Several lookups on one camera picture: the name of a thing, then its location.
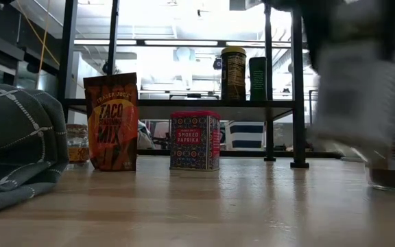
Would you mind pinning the black ceiling lamp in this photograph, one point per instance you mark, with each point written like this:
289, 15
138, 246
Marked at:
217, 63
105, 67

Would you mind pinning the taco seasoning mix packet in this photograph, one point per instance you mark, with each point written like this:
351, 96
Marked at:
111, 127

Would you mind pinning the navy white striped box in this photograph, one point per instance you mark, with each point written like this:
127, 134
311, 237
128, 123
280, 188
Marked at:
245, 135

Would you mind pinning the black-framed dark wood shelf unit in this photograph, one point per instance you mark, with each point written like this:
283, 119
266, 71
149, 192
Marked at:
218, 109

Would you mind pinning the chili onion jar yellow lid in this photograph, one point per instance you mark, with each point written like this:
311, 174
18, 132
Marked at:
233, 75

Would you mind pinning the green black pepper tin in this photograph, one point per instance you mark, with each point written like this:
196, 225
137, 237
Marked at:
257, 79

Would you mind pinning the black aluminium rig frame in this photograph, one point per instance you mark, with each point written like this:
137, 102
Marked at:
183, 43

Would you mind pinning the small glass jar brown lid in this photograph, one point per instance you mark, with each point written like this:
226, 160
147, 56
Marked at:
77, 144

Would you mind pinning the smoked paprika tin red lid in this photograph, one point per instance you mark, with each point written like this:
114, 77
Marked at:
194, 140

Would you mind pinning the teal cloth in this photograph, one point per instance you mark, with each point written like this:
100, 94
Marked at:
145, 137

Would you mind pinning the seed seasoning jar white lid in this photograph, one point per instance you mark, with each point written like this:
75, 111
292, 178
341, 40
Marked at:
355, 99

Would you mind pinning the grey checked cloth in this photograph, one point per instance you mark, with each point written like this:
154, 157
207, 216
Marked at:
15, 137

